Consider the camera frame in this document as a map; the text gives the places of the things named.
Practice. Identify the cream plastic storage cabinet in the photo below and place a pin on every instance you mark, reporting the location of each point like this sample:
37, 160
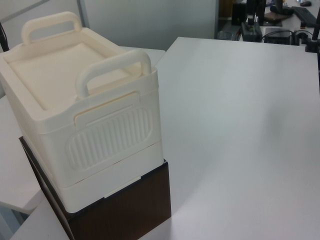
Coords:
50, 82

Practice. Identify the dark brown wooden box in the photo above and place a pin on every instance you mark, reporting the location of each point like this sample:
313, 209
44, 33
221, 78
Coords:
130, 212

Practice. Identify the black upright speaker box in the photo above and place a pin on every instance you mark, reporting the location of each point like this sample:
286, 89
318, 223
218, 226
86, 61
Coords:
238, 13

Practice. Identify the black electronics box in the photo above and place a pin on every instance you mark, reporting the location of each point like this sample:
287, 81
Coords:
277, 37

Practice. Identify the brown desk pad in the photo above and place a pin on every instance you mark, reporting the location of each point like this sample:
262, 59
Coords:
273, 18

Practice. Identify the black monitor stand base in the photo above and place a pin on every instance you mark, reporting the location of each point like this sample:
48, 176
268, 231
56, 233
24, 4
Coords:
281, 8

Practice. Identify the black clamp stand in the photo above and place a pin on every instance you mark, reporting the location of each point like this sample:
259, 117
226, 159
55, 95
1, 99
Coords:
311, 43

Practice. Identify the black tripod leg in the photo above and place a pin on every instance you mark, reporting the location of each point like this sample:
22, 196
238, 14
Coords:
3, 37

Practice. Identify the black keyboard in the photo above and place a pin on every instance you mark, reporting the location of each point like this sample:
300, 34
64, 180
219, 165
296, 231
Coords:
306, 16

